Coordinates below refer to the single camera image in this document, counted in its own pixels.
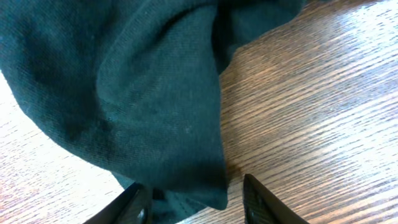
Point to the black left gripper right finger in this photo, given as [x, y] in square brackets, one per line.
[261, 206]

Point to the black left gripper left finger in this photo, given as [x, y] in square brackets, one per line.
[133, 206]

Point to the dark green t-shirt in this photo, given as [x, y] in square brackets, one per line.
[133, 86]

